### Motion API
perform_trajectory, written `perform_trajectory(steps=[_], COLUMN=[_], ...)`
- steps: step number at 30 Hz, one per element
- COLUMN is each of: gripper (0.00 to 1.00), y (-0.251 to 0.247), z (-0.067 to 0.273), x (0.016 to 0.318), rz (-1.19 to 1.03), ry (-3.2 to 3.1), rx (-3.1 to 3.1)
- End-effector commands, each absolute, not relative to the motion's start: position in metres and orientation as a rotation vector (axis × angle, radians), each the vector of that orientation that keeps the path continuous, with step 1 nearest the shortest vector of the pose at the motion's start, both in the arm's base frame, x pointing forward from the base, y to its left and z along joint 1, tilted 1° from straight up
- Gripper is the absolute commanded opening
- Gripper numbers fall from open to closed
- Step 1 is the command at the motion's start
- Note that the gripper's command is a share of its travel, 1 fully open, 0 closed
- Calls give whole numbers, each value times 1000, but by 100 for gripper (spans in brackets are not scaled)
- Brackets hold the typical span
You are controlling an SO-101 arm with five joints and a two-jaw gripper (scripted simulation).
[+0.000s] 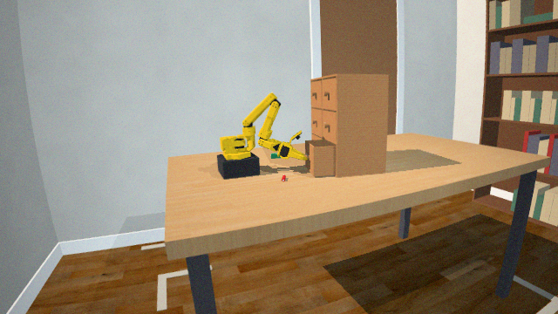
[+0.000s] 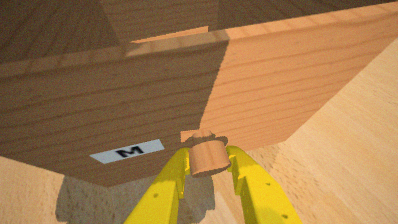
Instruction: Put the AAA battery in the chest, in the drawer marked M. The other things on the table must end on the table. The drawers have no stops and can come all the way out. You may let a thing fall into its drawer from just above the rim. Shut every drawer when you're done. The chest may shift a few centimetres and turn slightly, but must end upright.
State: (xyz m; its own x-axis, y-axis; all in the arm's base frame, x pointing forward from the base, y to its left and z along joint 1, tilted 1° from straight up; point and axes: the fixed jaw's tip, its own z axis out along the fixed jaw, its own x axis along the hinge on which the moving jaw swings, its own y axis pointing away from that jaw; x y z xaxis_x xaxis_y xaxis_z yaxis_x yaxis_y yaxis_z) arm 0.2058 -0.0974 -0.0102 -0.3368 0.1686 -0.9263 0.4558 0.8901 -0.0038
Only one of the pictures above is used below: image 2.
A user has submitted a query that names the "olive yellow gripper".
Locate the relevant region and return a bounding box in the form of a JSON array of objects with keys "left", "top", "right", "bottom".
[{"left": 123, "top": 145, "right": 303, "bottom": 224}]

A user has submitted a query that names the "wooden drawer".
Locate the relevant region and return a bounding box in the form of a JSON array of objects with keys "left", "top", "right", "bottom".
[{"left": 0, "top": 0, "right": 398, "bottom": 188}]

